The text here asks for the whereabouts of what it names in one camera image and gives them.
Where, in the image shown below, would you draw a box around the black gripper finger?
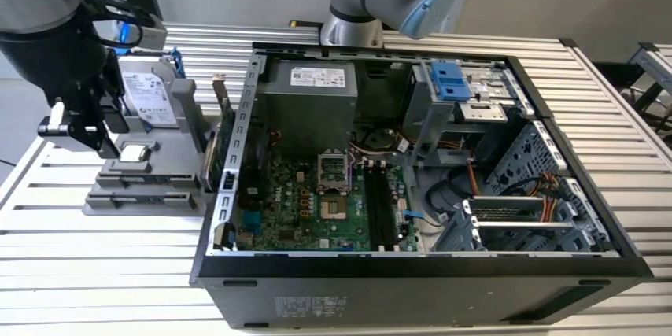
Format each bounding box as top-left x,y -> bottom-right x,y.
36,76 -> 121,161
103,50 -> 131,135

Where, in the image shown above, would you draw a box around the black RAM slot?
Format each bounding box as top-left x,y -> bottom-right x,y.
383,161 -> 403,253
364,161 -> 383,253
371,161 -> 389,253
377,161 -> 396,253

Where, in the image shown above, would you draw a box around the hard disk in blue carrier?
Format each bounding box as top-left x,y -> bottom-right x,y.
117,46 -> 185,131

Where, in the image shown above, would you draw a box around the silver CPU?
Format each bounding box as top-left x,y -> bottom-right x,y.
119,145 -> 151,163

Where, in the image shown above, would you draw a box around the grey parts rack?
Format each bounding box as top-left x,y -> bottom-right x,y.
81,78 -> 221,217

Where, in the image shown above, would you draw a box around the green graphics card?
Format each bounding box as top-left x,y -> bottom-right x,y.
201,72 -> 236,194

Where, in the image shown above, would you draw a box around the grey power supply unit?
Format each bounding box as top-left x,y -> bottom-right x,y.
256,58 -> 361,156

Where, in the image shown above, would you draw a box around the green motherboard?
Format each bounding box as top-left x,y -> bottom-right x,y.
235,146 -> 421,253

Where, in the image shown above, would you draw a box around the metal socket cover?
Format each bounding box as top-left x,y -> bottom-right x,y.
317,153 -> 351,194

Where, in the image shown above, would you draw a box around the CPU socket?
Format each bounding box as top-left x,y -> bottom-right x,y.
317,190 -> 351,221

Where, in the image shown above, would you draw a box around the round black fan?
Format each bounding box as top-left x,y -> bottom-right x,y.
361,127 -> 401,152

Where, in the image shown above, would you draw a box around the tall grey drive cage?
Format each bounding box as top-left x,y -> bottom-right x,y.
408,58 -> 531,164

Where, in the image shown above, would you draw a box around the blue plastic drive latch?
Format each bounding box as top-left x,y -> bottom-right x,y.
428,61 -> 472,102

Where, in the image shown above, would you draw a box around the black open PC case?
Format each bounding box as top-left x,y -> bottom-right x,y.
188,40 -> 655,331

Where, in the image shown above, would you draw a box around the wide grey disk bay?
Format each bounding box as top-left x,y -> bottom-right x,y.
435,194 -> 613,253

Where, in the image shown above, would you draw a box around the metal slat side table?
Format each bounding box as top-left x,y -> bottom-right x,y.
621,42 -> 672,132

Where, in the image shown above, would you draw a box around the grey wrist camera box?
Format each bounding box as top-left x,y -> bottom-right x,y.
119,17 -> 169,53

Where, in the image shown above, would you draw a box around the orange data wire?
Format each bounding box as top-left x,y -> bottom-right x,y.
467,157 -> 480,199

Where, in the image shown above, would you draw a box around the yellow red power wires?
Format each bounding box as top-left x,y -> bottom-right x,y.
535,172 -> 565,223

